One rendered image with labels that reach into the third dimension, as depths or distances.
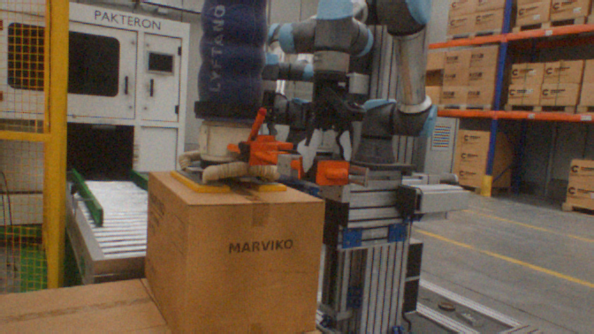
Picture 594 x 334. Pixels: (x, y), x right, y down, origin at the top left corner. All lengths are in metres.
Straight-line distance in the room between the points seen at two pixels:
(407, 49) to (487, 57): 7.98
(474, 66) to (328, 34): 8.64
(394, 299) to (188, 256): 1.20
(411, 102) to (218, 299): 0.87
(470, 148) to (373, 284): 7.60
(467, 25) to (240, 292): 8.95
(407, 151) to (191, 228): 1.13
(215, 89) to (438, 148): 1.08
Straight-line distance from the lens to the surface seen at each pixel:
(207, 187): 1.31
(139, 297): 1.64
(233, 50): 1.39
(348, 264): 1.96
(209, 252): 1.19
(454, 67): 9.81
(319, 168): 0.90
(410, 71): 1.48
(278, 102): 2.04
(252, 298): 1.29
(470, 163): 9.44
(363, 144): 1.64
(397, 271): 2.10
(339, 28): 0.95
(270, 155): 1.13
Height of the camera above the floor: 1.17
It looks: 6 degrees down
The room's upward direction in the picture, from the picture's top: 4 degrees clockwise
